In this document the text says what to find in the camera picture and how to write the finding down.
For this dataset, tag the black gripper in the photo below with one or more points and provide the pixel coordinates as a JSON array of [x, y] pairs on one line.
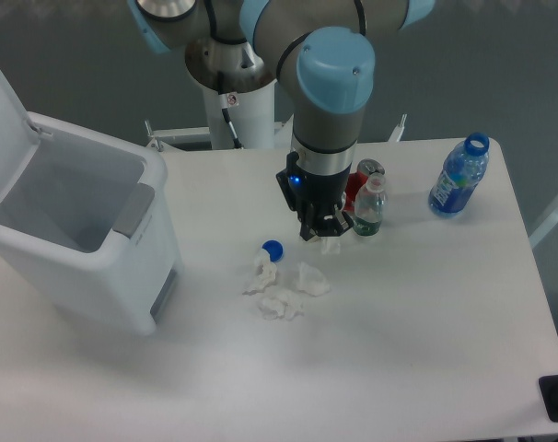
[[316, 199]]

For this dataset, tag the small white paper ball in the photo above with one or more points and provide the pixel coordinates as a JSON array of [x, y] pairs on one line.
[[330, 246]]

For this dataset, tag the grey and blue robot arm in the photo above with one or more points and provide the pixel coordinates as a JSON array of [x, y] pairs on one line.
[[320, 52]]

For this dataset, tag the white trash bin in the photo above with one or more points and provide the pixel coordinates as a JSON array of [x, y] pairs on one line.
[[87, 224]]

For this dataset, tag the white trash bin lid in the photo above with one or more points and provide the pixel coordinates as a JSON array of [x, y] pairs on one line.
[[19, 137]]

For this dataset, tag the clear green-label plastic bottle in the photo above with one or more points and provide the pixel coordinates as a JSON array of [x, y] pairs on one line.
[[369, 205]]

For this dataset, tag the white crumpled paper right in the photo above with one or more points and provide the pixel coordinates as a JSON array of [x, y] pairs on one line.
[[311, 280]]

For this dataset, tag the white crumpled paper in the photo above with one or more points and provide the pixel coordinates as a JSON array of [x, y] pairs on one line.
[[311, 280], [265, 273], [281, 304]]

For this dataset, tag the red soda can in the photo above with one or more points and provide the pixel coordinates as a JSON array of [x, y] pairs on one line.
[[356, 180]]

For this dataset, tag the blue bottle cap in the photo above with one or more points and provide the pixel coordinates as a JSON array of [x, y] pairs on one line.
[[274, 248]]

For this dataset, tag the white crumpled paper left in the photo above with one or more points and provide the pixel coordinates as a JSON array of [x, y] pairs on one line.
[[265, 273]]

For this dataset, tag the white crumpled paper front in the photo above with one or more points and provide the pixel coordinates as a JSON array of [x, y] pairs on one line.
[[281, 304]]

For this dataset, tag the blue plastic drink bottle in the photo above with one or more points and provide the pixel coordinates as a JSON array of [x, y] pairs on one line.
[[462, 171]]

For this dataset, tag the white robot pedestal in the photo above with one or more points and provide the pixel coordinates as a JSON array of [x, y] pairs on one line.
[[238, 93]]

